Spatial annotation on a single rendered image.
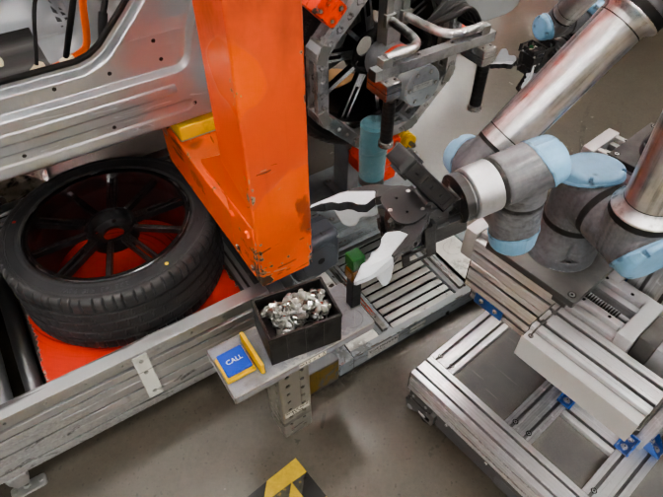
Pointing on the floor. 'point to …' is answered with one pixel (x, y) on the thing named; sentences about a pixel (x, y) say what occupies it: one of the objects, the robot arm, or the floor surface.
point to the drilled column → (291, 401)
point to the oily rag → (18, 186)
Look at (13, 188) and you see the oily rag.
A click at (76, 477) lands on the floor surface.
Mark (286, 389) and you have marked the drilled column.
